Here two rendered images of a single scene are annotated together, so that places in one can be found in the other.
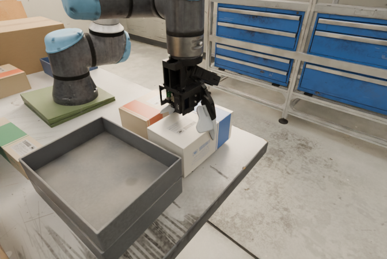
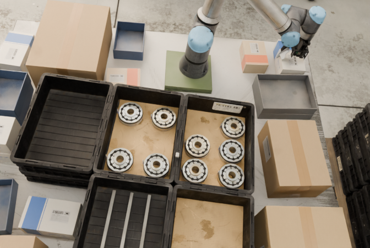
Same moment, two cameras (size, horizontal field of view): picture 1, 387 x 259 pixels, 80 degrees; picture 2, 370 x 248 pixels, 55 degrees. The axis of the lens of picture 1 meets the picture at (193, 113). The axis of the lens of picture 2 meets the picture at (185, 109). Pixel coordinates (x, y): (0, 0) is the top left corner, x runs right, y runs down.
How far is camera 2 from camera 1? 1.68 m
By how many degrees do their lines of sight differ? 42
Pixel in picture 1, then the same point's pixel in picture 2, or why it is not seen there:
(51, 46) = (205, 48)
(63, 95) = (202, 71)
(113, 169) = (283, 92)
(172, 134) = (295, 66)
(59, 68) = (204, 58)
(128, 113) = (255, 64)
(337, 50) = not seen: outside the picture
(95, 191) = (289, 102)
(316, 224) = not seen: hidden behind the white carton
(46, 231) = not seen: hidden behind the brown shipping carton
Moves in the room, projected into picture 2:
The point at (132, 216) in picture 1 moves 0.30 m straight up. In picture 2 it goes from (312, 101) to (341, 63)
